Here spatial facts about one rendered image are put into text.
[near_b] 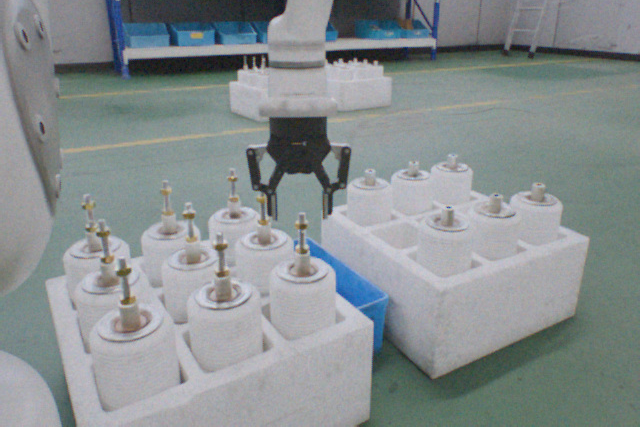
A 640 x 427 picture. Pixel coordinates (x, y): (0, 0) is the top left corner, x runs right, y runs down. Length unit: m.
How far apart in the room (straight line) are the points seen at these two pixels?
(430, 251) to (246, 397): 0.39
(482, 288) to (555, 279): 0.21
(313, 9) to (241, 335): 0.41
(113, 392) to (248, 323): 0.17
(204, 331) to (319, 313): 0.16
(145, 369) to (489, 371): 0.60
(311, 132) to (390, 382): 0.49
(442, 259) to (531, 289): 0.21
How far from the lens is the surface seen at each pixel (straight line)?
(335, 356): 0.73
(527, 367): 1.02
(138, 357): 0.63
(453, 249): 0.87
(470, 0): 7.82
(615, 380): 1.05
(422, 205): 1.12
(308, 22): 0.60
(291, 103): 0.57
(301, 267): 0.71
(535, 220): 1.04
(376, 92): 3.26
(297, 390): 0.73
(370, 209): 1.04
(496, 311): 0.97
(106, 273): 0.74
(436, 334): 0.89
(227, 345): 0.67
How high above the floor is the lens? 0.61
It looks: 20 degrees down
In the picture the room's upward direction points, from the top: straight up
